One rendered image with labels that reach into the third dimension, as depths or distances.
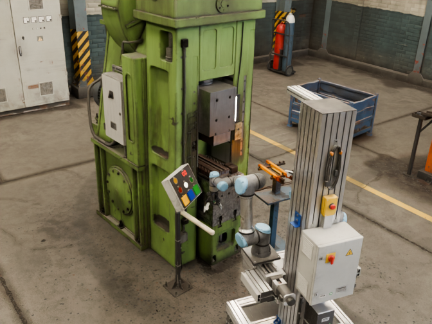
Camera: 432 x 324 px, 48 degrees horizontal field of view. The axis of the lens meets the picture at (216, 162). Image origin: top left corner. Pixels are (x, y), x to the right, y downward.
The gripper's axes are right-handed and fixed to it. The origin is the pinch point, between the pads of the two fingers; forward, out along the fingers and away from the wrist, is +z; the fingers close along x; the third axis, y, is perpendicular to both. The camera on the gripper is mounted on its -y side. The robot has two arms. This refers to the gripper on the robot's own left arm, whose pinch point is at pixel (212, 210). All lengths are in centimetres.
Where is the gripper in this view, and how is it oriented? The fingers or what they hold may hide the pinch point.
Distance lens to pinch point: 397.4
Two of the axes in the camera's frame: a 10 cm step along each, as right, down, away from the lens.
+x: 9.3, -1.4, 3.5
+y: 3.7, 4.1, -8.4
